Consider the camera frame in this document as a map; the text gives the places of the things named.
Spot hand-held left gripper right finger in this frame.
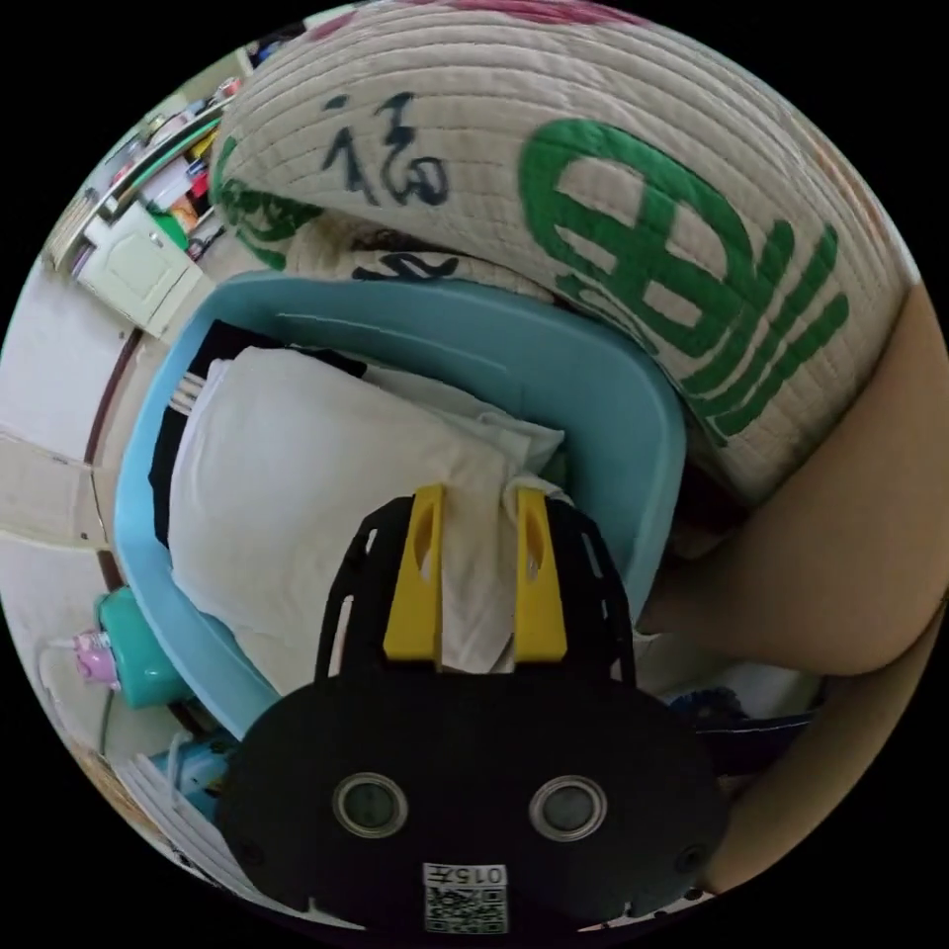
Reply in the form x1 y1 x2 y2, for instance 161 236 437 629
512 488 569 663

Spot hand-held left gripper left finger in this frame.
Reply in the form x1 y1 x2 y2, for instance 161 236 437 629
383 482 449 662

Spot white short sleeve shirt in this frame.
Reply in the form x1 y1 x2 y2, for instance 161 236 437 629
168 346 570 674

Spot light blue plastic basket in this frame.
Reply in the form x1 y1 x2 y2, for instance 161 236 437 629
113 269 688 742

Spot teal plastic container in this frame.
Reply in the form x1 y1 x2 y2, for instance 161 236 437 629
94 585 196 711

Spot pile of clothes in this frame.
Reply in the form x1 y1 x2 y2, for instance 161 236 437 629
146 319 370 552

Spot person's body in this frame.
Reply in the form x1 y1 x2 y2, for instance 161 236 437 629
641 281 949 896

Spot white cupboard with shelf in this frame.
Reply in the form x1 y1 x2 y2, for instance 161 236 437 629
43 70 247 344

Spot bed with green-printed quilt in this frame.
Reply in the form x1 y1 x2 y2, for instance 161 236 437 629
210 0 922 507

